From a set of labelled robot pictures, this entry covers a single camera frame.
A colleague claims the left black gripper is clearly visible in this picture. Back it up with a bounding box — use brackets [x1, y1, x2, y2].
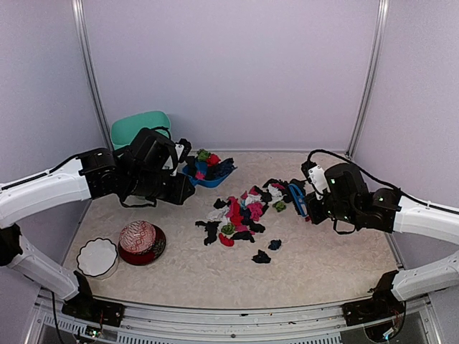
[126, 169, 194, 205]

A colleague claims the blue hand brush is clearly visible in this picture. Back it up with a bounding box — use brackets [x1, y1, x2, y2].
[288, 179, 311, 221]

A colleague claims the blue plastic dustpan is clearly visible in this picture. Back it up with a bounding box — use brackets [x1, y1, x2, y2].
[181, 158, 237, 188]

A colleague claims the teal plastic waste bin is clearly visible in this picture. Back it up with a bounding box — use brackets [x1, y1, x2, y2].
[110, 111, 171, 150]

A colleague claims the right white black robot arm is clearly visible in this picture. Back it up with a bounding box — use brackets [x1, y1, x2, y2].
[301, 161, 458, 318]

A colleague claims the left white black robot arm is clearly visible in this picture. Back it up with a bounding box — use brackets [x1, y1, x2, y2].
[1, 128, 195, 319]

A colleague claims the mixed scrap pile left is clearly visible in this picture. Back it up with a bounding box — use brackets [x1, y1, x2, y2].
[185, 148, 225, 166]

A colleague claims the dark blue paper scrap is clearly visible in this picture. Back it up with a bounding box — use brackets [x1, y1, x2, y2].
[268, 239, 282, 252]

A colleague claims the red patterned bowl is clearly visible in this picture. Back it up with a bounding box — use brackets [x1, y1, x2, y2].
[119, 221, 156, 254]

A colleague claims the black scrap pile centre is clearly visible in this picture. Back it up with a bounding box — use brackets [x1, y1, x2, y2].
[195, 178, 306, 247]

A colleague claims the black paper scrap right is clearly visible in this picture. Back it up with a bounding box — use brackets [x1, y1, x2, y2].
[252, 250, 271, 264]

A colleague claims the white scalloped dish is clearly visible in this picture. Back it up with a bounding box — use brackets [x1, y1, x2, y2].
[77, 238, 118, 280]

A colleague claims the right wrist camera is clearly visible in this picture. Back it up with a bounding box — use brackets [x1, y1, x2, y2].
[301, 161, 329, 200]

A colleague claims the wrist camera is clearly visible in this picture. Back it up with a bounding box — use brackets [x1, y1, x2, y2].
[169, 138, 191, 175]
[301, 161, 329, 200]

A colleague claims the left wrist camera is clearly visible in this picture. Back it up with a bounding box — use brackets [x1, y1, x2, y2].
[169, 138, 191, 175]

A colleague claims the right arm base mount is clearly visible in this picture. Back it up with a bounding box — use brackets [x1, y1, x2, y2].
[341, 270, 406, 326]

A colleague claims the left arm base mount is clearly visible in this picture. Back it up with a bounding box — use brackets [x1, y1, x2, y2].
[62, 271, 125, 328]

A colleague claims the front aluminium rail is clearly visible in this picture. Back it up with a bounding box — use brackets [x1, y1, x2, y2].
[21, 290, 444, 343]

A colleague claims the left metal corner post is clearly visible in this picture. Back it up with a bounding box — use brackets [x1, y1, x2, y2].
[71, 0, 113, 149]

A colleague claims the metal corner post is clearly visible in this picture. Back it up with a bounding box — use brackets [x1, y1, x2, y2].
[346, 0, 390, 159]
[71, 0, 113, 149]

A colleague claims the right metal corner post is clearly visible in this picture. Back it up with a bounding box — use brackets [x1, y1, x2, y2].
[346, 0, 390, 159]

